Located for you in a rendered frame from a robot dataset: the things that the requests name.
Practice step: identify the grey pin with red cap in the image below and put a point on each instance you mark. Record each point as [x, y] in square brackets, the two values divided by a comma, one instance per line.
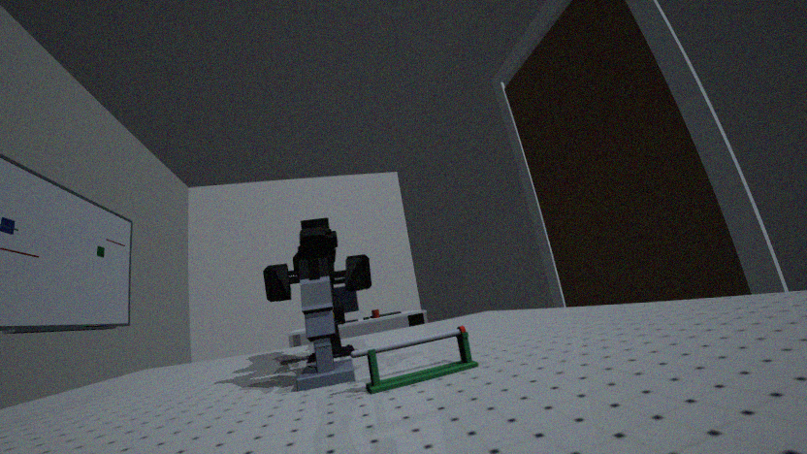
[407, 343]

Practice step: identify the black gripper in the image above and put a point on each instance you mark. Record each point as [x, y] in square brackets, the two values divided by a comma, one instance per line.
[357, 276]

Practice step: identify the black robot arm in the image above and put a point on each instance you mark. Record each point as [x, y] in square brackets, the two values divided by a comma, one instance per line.
[318, 241]

